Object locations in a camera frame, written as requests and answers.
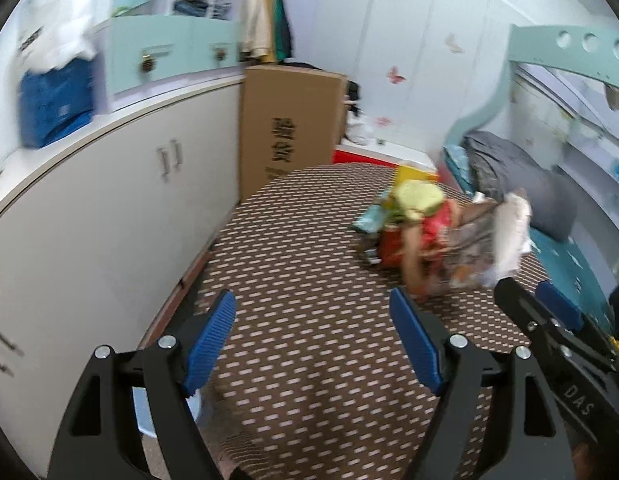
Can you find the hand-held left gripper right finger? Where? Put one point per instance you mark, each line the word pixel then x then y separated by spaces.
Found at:
pixel 414 330

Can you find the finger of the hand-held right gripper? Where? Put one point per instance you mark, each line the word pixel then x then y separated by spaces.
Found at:
pixel 559 305
pixel 514 300

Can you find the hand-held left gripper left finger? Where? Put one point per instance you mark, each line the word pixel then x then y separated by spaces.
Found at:
pixel 212 335

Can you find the white plastic wrapper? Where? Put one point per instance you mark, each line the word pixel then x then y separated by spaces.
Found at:
pixel 512 230

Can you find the yellow paper box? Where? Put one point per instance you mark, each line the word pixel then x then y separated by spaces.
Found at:
pixel 412 175

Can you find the red snack packet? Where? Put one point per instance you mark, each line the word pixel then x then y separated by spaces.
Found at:
pixel 394 245

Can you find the teal wrapper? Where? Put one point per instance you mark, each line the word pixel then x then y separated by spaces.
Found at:
pixel 372 220

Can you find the grey duvet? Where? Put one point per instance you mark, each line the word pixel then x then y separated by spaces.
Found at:
pixel 514 170

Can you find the yellow-green packet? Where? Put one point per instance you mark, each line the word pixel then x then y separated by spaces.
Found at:
pixel 417 199

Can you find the white cabinet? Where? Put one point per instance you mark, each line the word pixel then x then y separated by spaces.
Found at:
pixel 89 220

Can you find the red and white platform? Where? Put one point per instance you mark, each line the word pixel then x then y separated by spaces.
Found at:
pixel 369 152

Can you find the small white plastic bag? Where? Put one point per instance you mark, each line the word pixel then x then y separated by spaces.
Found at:
pixel 359 130

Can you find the tall cardboard box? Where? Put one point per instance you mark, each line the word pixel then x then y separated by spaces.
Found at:
pixel 289 110

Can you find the dark clothing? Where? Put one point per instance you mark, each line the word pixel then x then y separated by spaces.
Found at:
pixel 354 92

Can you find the pink butterfly sticker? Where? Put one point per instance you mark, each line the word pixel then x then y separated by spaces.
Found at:
pixel 396 75

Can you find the teal bed headboard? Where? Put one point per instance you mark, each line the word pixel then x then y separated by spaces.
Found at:
pixel 539 45

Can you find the white butterfly sticker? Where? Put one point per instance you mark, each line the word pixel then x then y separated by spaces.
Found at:
pixel 454 42

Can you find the blue bag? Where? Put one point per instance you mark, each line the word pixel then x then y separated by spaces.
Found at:
pixel 54 105

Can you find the teal drawer unit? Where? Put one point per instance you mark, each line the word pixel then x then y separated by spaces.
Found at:
pixel 179 45

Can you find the green jacket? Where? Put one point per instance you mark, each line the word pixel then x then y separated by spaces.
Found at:
pixel 282 30

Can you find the tan jacket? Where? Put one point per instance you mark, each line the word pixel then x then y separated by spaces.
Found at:
pixel 267 20

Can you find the cream jacket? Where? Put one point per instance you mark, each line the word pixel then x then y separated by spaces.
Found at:
pixel 248 15

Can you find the white wall shelf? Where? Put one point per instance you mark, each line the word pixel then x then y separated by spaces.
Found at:
pixel 589 135

